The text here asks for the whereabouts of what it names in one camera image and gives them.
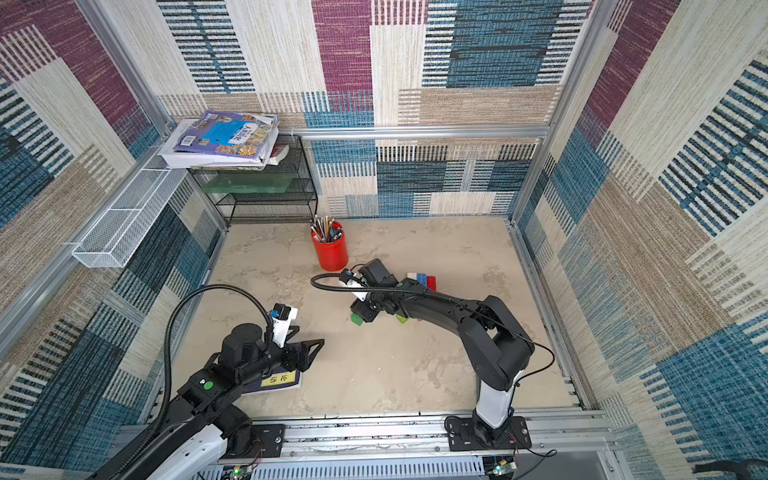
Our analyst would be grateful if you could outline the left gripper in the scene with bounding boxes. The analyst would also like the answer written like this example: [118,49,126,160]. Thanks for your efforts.
[237,325,325,389]

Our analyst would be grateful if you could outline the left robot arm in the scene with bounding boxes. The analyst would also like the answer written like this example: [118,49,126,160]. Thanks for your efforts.
[90,323,325,479]

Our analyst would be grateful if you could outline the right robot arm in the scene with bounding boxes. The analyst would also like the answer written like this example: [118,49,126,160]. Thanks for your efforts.
[340,259,535,430]

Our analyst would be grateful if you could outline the dark blue notebook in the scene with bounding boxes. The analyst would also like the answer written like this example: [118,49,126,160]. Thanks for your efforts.
[243,367,301,394]

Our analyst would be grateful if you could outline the red pencil cup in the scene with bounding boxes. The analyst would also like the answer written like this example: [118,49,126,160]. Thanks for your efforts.
[310,230,349,272]

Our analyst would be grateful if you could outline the pencils in cup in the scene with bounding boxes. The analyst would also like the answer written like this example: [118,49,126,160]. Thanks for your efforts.
[310,216,343,243]

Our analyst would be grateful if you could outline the green tray on shelf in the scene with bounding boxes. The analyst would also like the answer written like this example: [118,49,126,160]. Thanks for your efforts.
[202,173,295,194]

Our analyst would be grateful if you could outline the stack of books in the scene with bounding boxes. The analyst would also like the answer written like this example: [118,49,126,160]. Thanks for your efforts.
[159,110,291,170]

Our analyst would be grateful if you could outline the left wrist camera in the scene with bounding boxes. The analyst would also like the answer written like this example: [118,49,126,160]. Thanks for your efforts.
[270,303,298,347]

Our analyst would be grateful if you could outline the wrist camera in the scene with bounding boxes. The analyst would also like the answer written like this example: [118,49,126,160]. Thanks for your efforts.
[270,303,298,347]
[339,269,368,302]

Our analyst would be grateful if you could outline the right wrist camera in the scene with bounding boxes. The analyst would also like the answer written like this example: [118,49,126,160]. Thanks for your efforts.
[339,269,368,302]

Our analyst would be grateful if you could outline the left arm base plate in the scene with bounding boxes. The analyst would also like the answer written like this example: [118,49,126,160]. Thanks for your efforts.
[223,423,286,460]

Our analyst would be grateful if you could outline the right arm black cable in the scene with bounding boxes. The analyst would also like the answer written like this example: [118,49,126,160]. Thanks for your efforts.
[310,272,557,385]

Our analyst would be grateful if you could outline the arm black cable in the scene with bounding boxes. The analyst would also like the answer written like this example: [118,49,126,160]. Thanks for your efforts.
[310,272,557,385]
[113,284,276,475]

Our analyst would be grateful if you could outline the black wire shelf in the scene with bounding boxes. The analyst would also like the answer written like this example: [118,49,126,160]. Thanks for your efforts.
[189,134,318,226]

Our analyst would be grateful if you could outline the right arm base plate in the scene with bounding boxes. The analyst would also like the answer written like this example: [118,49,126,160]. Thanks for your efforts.
[443,415,532,451]

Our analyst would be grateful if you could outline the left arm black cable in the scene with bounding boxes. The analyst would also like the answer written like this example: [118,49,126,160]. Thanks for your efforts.
[113,284,276,475]

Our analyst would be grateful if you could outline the white wire basket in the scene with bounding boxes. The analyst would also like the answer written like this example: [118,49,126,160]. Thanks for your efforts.
[72,168,186,269]

